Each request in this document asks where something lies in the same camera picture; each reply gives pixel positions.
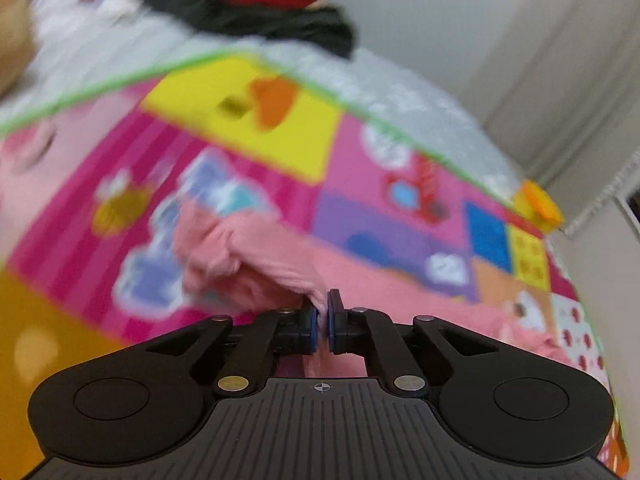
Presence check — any grey patterned bedsheet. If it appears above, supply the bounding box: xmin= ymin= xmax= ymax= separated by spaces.
xmin=0 ymin=0 xmax=526 ymax=201

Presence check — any black cloth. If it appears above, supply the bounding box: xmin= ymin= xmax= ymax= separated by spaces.
xmin=140 ymin=0 xmax=358 ymax=58

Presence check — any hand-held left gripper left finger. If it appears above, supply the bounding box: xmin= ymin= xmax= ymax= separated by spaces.
xmin=143 ymin=307 xmax=320 ymax=401

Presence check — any colourful printed play mat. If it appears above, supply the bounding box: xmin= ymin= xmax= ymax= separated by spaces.
xmin=0 ymin=52 xmax=630 ymax=478

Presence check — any pink garment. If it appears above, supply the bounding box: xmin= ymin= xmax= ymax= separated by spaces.
xmin=172 ymin=206 xmax=576 ymax=380

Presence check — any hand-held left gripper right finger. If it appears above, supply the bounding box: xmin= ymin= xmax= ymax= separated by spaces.
xmin=326 ymin=289 xmax=502 ymax=401

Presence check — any orange yellow toy block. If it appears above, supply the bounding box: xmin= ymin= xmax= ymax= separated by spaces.
xmin=514 ymin=180 xmax=565 ymax=235

